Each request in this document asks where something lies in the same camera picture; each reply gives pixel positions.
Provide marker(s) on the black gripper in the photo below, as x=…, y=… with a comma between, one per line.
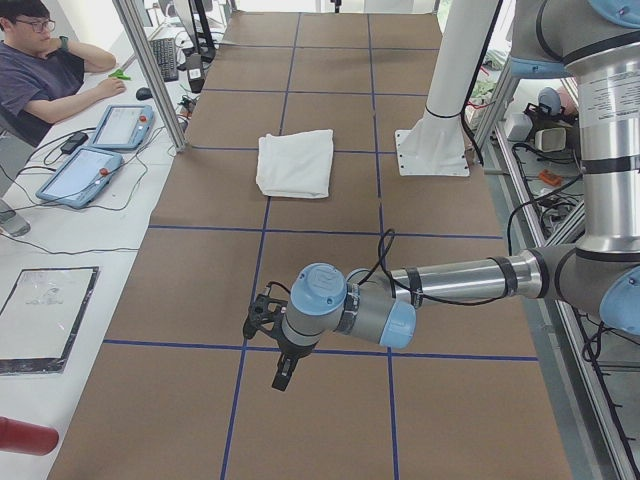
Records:
x=295, y=350

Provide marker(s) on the seated person dark shirt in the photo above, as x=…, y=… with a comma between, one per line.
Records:
x=42, y=75

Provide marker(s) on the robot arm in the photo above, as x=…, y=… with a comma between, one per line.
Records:
x=597, y=44

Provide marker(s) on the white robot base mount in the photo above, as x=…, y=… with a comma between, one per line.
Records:
x=435, y=145

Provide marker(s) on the black keyboard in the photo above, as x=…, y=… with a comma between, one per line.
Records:
x=165, y=54

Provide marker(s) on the black computer mouse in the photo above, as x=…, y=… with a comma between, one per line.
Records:
x=143, y=93

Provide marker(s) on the blue teach pendant near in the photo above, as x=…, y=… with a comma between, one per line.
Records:
x=81, y=177

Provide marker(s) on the red cylinder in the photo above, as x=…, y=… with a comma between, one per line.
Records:
x=27, y=438

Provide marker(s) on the aluminium frame post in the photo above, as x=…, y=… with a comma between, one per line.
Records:
x=136, y=34

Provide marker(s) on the white long-sleeve printed shirt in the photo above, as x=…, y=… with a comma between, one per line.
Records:
x=297, y=165

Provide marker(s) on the aluminium frame rail right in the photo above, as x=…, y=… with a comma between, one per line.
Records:
x=599, y=274

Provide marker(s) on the blue teach pendant far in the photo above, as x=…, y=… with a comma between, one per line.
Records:
x=123, y=127

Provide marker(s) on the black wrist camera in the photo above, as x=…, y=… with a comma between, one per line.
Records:
x=265, y=315

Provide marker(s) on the green object on desk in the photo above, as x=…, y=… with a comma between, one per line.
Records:
x=119, y=74

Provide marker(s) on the blue teach pendant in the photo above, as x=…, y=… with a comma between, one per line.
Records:
x=123, y=127
x=81, y=177

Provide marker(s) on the framed white board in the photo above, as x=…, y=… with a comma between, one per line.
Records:
x=41, y=317

